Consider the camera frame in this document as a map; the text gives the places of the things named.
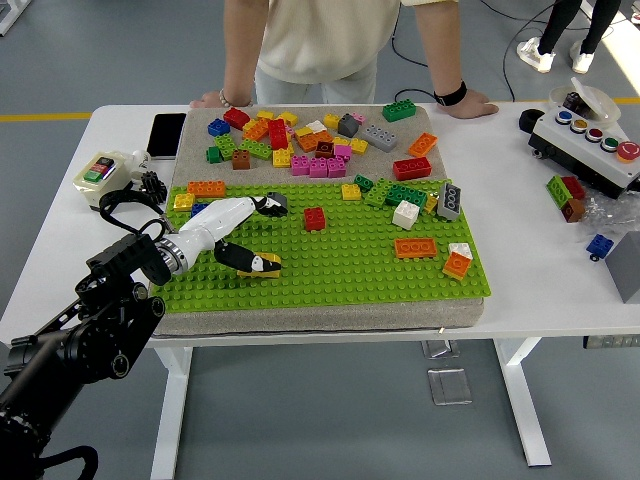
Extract person's right hand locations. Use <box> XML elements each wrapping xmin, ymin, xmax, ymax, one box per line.
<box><xmin>189</xmin><ymin>91</ymin><xmax>226</xmax><ymax>110</ymax></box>

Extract person's left hand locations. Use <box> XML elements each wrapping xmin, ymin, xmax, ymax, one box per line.
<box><xmin>439</xmin><ymin>91</ymin><xmax>500</xmax><ymax>120</ymax></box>

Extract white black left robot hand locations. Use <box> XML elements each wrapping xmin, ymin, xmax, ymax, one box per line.
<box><xmin>175</xmin><ymin>194</ymin><xmax>290</xmax><ymax>275</ymax></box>

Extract yellow curved brick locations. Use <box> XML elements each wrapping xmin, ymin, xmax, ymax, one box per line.
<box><xmin>237</xmin><ymin>252</ymin><xmax>282</xmax><ymax>279</ymax></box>

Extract orange long brick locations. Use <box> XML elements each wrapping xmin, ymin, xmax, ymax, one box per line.
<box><xmin>393</xmin><ymin>237</ymin><xmax>438</xmax><ymax>260</ymax></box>
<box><xmin>295</xmin><ymin>130</ymin><xmax>334</xmax><ymax>154</ymax></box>
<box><xmin>186</xmin><ymin>180</ymin><xmax>227</xmax><ymax>199</ymax></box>
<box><xmin>242</xmin><ymin>118</ymin><xmax>271</xmax><ymax>143</ymax></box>
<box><xmin>407</xmin><ymin>132</ymin><xmax>439</xmax><ymax>159</ymax></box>

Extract lime green long brick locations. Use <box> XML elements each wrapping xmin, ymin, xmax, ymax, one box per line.
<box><xmin>237</xmin><ymin>139</ymin><xmax>274</xmax><ymax>162</ymax></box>
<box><xmin>363</xmin><ymin>178</ymin><xmax>396</xmax><ymax>209</ymax></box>

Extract dark green long brick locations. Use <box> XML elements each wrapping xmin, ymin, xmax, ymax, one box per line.
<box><xmin>382</xmin><ymin>99</ymin><xmax>419</xmax><ymax>123</ymax></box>
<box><xmin>383</xmin><ymin>183</ymin><xmax>429</xmax><ymax>210</ymax></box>

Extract red long brick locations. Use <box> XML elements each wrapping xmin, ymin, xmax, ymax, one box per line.
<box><xmin>392</xmin><ymin>157</ymin><xmax>433</xmax><ymax>182</ymax></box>
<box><xmin>560</xmin><ymin>175</ymin><xmax>587</xmax><ymax>201</ymax></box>
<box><xmin>267</xmin><ymin>118</ymin><xmax>290</xmax><ymax>151</ymax></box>

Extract grey long brick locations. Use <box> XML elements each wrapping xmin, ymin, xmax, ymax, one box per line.
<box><xmin>360</xmin><ymin>124</ymin><xmax>399</xmax><ymax>153</ymax></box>
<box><xmin>436</xmin><ymin>182</ymin><xmax>463</xmax><ymax>222</ymax></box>

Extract green studded baseplate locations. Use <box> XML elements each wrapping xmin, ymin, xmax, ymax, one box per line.
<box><xmin>146</xmin><ymin>178</ymin><xmax>494</xmax><ymax>315</ymax></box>

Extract orange brick on yellow plate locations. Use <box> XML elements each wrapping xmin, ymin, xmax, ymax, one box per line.
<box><xmin>442</xmin><ymin>252</ymin><xmax>473</xmax><ymax>281</ymax></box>

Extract black wristwatch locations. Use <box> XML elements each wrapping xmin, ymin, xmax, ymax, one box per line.
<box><xmin>432</xmin><ymin>79</ymin><xmax>469</xmax><ymax>107</ymax></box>

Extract black smartphone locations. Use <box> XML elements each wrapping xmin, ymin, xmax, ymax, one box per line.
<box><xmin>146</xmin><ymin>112</ymin><xmax>187</xmax><ymax>161</ymax></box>

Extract black round roll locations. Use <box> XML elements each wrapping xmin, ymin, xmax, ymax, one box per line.
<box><xmin>518</xmin><ymin>108</ymin><xmax>547</xmax><ymax>136</ymax></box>

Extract black gear wheel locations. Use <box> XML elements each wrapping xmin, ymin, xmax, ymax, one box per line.
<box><xmin>138</xmin><ymin>170</ymin><xmax>168</xmax><ymax>204</ymax></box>

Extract small white plastic piece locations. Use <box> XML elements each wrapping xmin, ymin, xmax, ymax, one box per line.
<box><xmin>130</xmin><ymin>148</ymin><xmax>153</xmax><ymax>180</ymax></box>

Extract person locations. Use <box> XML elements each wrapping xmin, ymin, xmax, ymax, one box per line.
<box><xmin>516</xmin><ymin>0</ymin><xmax>621</xmax><ymax>75</ymax></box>
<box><xmin>252</xmin><ymin>0</ymin><xmax>461</xmax><ymax>105</ymax></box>

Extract white control box coloured buttons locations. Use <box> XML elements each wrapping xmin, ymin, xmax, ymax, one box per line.
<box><xmin>528</xmin><ymin>105</ymin><xmax>640</xmax><ymax>201</ymax></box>

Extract white round lidded container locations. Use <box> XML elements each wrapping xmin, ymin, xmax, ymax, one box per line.
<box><xmin>548</xmin><ymin>76</ymin><xmax>623</xmax><ymax>124</ymax></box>

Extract grey cushion mat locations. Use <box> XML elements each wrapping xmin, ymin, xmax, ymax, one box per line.
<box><xmin>144</xmin><ymin>104</ymin><xmax>487</xmax><ymax>341</ymax></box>

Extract clear plastic wrap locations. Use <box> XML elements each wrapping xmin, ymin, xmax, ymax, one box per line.
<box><xmin>577</xmin><ymin>192</ymin><xmax>640</xmax><ymax>236</ymax></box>

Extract white table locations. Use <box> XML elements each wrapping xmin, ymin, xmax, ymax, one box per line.
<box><xmin>0</xmin><ymin>102</ymin><xmax>640</xmax><ymax>469</ymax></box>

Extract grey box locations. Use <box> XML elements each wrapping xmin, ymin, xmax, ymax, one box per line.
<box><xmin>602</xmin><ymin>229</ymin><xmax>640</xmax><ymax>305</ymax></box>

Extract clear floor plate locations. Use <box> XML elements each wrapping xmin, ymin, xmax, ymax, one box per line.
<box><xmin>421</xmin><ymin>339</ymin><xmax>461</xmax><ymax>359</ymax></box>
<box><xmin>426</xmin><ymin>368</ymin><xmax>474</xmax><ymax>406</ymax></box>

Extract table control panel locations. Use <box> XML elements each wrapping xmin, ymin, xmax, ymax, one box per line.
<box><xmin>582</xmin><ymin>334</ymin><xmax>640</xmax><ymax>350</ymax></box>

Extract beaded bracelet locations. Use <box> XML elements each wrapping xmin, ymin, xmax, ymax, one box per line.
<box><xmin>218</xmin><ymin>87</ymin><xmax>254</xmax><ymax>108</ymax></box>

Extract black floor cable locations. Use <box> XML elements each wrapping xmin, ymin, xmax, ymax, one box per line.
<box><xmin>389</xmin><ymin>19</ymin><xmax>479</xmax><ymax>105</ymax></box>
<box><xmin>501</xmin><ymin>0</ymin><xmax>557</xmax><ymax>103</ymax></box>

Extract beige red-green switch box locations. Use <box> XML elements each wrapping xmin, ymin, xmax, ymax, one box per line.
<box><xmin>72</xmin><ymin>150</ymin><xmax>135</xmax><ymax>211</ymax></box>

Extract blue brick keychain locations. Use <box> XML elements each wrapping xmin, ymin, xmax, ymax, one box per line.
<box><xmin>585</xmin><ymin>233</ymin><xmax>615</xmax><ymax>262</ymax></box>

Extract white metal frame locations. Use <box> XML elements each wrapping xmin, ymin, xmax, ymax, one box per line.
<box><xmin>0</xmin><ymin>0</ymin><xmax>25</xmax><ymax>37</ymax></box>

